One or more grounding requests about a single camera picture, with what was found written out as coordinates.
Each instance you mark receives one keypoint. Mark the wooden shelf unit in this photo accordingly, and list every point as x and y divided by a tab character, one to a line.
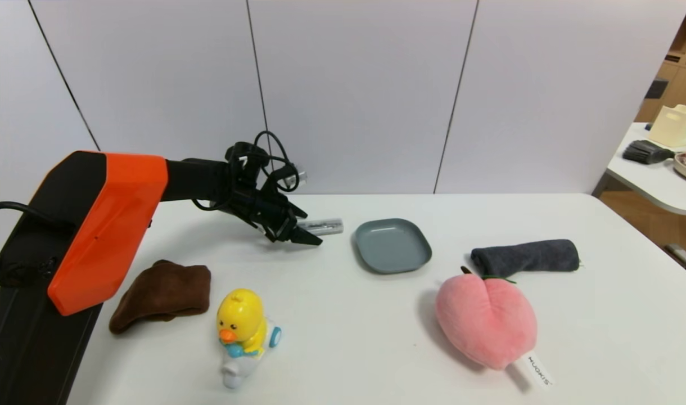
681	84

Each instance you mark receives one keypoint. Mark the grey rectangular plastic case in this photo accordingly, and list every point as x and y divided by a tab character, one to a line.
326	226

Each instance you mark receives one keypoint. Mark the brown folded cloth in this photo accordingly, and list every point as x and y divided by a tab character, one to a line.
164	293

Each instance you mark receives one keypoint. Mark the white side table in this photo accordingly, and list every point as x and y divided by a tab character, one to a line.
653	183

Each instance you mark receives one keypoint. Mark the dark grey rolled towel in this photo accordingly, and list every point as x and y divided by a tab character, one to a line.
527	256

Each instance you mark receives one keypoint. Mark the black brush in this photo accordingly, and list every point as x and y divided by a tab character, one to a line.
645	152

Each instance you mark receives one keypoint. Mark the pink peach plush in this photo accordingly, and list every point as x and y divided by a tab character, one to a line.
484	322

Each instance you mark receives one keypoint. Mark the cream plastic basket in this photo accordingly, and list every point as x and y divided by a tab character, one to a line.
673	127

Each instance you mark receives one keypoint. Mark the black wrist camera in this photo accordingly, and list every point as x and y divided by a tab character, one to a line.
244	154

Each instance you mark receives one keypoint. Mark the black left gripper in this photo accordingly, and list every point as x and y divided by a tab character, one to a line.
279	224

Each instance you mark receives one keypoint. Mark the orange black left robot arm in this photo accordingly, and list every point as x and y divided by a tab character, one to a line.
107	219

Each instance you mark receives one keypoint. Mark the yellow duck toy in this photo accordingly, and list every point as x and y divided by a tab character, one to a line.
240	318

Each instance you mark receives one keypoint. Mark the grey-blue square dish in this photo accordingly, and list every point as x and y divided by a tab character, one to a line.
392	247

